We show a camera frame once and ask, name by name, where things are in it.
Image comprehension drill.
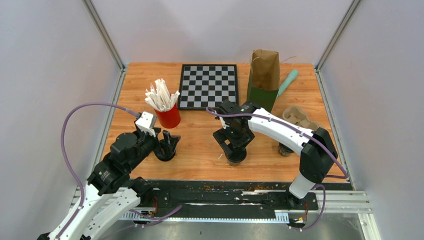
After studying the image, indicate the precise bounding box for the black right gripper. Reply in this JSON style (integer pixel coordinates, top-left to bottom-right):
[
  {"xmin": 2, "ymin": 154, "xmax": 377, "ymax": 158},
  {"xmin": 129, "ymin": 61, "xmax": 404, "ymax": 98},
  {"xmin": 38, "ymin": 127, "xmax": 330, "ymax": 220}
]
[{"xmin": 213, "ymin": 122, "xmax": 255, "ymax": 158}]

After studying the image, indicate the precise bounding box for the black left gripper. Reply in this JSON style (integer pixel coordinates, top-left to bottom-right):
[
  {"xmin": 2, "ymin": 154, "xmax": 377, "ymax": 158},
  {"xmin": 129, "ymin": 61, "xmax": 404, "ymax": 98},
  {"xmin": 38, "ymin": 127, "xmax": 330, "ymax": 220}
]
[{"xmin": 126, "ymin": 126, "xmax": 182, "ymax": 171}]

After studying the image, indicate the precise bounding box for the clear brown plastic cup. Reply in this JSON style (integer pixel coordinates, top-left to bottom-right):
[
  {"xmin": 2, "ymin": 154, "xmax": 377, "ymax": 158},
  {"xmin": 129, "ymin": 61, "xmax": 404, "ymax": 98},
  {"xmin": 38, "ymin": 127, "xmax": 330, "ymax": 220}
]
[{"xmin": 278, "ymin": 143, "xmax": 294, "ymax": 157}]

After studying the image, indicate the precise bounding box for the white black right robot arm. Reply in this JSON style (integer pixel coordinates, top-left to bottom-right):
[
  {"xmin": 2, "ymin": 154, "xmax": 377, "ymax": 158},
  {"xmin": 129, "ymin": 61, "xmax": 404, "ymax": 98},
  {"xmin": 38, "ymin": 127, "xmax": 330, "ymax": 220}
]
[{"xmin": 206, "ymin": 100, "xmax": 339, "ymax": 209}]

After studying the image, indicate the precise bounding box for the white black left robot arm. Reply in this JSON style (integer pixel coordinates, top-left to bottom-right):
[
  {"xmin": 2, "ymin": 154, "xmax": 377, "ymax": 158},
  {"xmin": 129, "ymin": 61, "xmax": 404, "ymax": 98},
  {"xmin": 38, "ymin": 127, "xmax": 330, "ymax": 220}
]
[{"xmin": 38, "ymin": 127, "xmax": 181, "ymax": 240}]

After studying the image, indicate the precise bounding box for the black lid stack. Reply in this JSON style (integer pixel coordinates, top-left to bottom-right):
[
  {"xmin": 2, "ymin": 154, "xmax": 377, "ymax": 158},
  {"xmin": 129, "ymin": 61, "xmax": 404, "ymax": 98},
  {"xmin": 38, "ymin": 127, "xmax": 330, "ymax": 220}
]
[{"xmin": 154, "ymin": 151, "xmax": 176, "ymax": 162}]

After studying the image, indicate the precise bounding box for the red straw holder cup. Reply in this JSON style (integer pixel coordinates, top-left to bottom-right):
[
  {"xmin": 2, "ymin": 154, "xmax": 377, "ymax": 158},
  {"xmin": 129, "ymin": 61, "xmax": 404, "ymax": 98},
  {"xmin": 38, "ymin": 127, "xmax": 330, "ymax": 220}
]
[{"xmin": 155, "ymin": 103, "xmax": 181, "ymax": 129}]

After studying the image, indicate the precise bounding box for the white wrapped straws bundle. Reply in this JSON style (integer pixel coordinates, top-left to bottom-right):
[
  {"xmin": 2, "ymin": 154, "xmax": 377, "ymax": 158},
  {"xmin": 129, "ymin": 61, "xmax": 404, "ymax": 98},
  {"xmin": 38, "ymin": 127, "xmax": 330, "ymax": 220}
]
[{"xmin": 144, "ymin": 78, "xmax": 180, "ymax": 112}]

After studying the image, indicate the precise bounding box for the green paper bag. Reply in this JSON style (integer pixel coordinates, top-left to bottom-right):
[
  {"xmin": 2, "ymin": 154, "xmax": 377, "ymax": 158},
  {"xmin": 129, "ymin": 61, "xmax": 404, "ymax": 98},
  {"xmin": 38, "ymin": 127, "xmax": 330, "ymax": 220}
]
[{"xmin": 246, "ymin": 49, "xmax": 281, "ymax": 112}]

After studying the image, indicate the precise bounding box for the black white chessboard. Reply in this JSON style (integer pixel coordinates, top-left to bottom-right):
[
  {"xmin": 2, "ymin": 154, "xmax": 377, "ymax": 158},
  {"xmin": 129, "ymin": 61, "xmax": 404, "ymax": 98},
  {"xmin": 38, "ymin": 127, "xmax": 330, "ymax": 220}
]
[{"xmin": 177, "ymin": 63, "xmax": 239, "ymax": 110}]

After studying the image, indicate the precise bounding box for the cardboard cup carrier tray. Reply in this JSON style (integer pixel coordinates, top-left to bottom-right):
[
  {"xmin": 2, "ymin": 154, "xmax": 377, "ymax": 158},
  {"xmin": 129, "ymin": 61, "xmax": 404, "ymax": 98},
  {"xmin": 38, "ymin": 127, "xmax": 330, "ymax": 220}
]
[{"xmin": 282, "ymin": 106, "xmax": 322, "ymax": 131}]

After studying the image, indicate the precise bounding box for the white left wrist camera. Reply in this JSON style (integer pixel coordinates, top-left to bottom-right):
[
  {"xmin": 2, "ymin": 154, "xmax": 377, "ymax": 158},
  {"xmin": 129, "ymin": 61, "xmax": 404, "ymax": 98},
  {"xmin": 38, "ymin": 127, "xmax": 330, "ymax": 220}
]
[{"xmin": 135, "ymin": 111, "xmax": 157, "ymax": 137}]

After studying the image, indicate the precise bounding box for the mint green handle tool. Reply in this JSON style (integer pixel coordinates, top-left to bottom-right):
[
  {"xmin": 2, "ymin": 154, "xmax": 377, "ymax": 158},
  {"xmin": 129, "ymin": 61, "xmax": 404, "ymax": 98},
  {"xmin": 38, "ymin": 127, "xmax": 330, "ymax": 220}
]
[{"xmin": 276, "ymin": 69, "xmax": 299, "ymax": 98}]

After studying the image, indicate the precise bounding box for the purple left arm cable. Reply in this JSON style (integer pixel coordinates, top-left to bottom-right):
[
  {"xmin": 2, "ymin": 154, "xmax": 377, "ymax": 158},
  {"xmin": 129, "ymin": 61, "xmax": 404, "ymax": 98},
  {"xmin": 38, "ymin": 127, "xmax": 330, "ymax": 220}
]
[{"xmin": 54, "ymin": 102, "xmax": 183, "ymax": 239}]

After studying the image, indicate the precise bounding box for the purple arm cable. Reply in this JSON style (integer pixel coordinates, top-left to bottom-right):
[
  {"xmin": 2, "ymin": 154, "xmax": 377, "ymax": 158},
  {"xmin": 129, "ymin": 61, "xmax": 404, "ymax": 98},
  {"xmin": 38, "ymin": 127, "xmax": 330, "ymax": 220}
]
[
  {"xmin": 205, "ymin": 106, "xmax": 349, "ymax": 231},
  {"xmin": 54, "ymin": 102, "xmax": 183, "ymax": 239}
]

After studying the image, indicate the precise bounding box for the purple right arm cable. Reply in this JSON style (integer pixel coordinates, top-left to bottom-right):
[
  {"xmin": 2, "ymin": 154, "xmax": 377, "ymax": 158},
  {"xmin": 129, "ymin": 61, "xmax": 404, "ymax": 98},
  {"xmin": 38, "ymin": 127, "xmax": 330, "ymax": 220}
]
[{"xmin": 205, "ymin": 106, "xmax": 349, "ymax": 231}]

